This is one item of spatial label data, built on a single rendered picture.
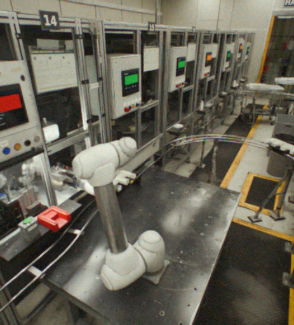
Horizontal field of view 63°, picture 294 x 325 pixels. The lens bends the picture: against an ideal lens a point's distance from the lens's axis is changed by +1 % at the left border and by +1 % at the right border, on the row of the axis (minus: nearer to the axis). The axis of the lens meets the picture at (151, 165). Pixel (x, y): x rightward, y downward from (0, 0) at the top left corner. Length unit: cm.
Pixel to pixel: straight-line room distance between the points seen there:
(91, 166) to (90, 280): 77
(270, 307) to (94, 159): 193
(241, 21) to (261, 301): 838
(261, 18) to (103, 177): 867
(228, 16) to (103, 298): 905
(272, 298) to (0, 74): 249
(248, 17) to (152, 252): 871
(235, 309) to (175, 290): 91
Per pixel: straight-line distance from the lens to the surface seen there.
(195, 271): 163
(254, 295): 249
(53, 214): 166
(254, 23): 941
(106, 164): 111
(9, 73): 140
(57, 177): 190
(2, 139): 141
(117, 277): 133
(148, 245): 138
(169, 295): 152
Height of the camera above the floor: 195
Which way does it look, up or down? 29 degrees down
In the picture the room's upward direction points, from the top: 1 degrees clockwise
